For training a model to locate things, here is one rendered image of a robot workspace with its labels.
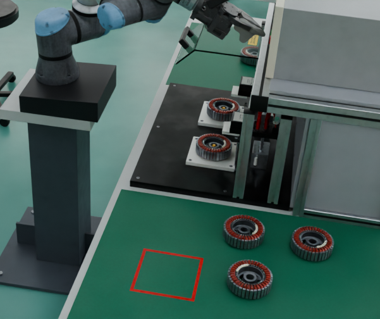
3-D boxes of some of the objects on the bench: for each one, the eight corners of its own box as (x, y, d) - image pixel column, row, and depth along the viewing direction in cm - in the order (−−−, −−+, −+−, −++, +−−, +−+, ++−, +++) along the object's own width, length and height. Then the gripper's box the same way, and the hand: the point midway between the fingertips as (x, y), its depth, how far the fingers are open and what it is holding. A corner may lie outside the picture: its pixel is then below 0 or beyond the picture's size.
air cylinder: (249, 167, 216) (251, 152, 213) (251, 154, 222) (253, 139, 219) (265, 169, 215) (268, 154, 212) (267, 156, 222) (270, 142, 219)
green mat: (54, 348, 155) (54, 347, 155) (121, 189, 206) (121, 188, 206) (490, 426, 146) (490, 426, 146) (448, 240, 197) (449, 240, 196)
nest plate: (185, 164, 215) (185, 161, 214) (193, 139, 227) (193, 136, 226) (234, 171, 213) (234, 168, 213) (239, 145, 226) (239, 142, 225)
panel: (289, 207, 201) (306, 116, 184) (297, 99, 255) (310, 21, 238) (293, 207, 200) (310, 117, 184) (300, 99, 255) (314, 21, 238)
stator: (192, 159, 215) (193, 149, 213) (198, 140, 225) (199, 130, 223) (229, 164, 214) (230, 154, 212) (232, 145, 224) (234, 135, 222)
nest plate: (197, 125, 235) (197, 121, 234) (203, 104, 247) (204, 100, 246) (241, 131, 233) (242, 128, 233) (246, 109, 246) (246, 106, 245)
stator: (217, 243, 188) (219, 233, 186) (228, 219, 197) (229, 209, 195) (258, 254, 186) (260, 243, 183) (267, 230, 195) (269, 219, 192)
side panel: (292, 216, 201) (310, 119, 183) (292, 209, 203) (310, 113, 185) (391, 231, 198) (419, 134, 180) (390, 225, 201) (418, 128, 183)
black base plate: (129, 186, 207) (129, 180, 206) (169, 87, 260) (170, 81, 259) (288, 211, 203) (289, 204, 201) (296, 105, 255) (297, 100, 254)
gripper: (192, 9, 204) (254, 46, 207) (187, 21, 196) (251, 59, 200) (207, -16, 199) (270, 23, 202) (202, -5, 192) (267, 35, 195)
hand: (262, 31), depth 199 cm, fingers closed
